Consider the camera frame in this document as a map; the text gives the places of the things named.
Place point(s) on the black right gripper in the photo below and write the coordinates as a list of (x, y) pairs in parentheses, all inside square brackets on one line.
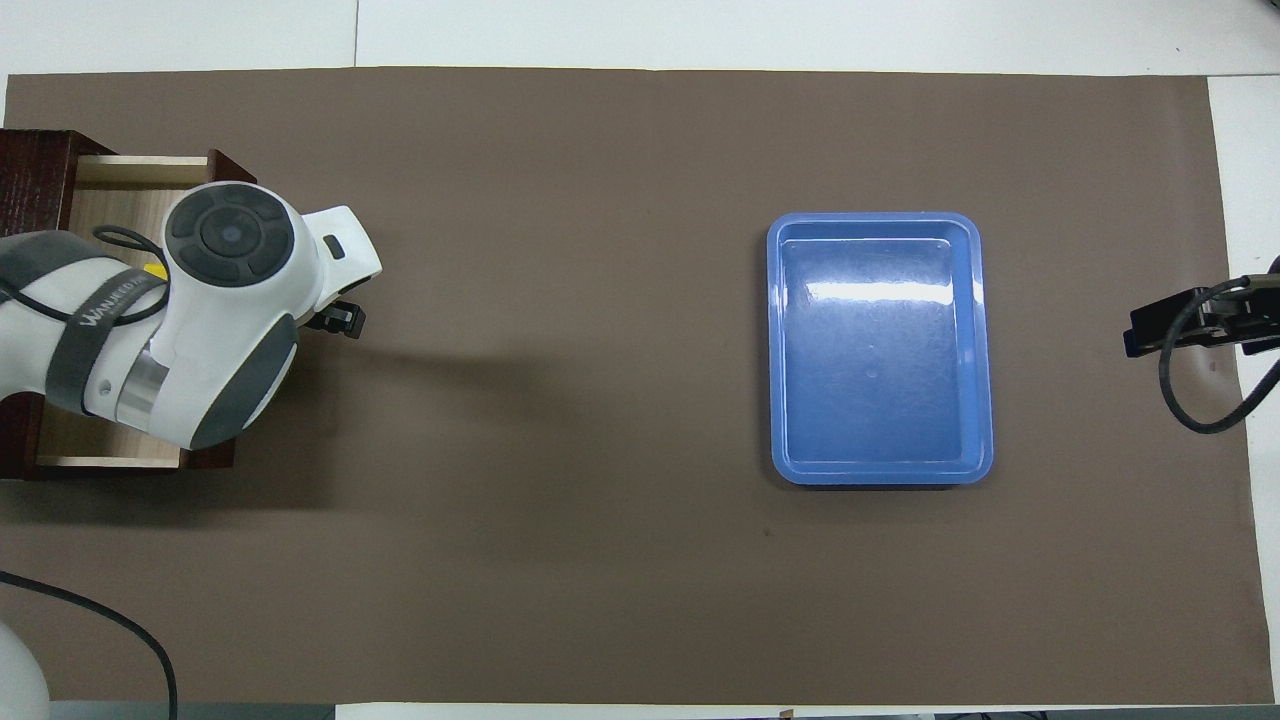
[(1245, 318)]

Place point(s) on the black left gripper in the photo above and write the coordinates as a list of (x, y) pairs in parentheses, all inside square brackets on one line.
[(338, 318)]

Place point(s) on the yellow cube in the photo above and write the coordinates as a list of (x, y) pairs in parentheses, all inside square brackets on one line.
[(153, 270)]

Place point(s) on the dark wooden drawer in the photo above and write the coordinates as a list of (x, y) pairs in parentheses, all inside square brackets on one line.
[(120, 200)]

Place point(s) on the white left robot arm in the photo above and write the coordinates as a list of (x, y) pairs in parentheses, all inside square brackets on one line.
[(220, 340)]

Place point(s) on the dark wooden drawer cabinet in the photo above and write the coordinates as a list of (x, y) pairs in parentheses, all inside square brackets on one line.
[(35, 180)]

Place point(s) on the brown table mat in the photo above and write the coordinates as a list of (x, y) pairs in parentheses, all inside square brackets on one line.
[(600, 400)]

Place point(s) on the blue plastic tray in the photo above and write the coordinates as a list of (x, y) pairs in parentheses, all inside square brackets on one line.
[(880, 350)]

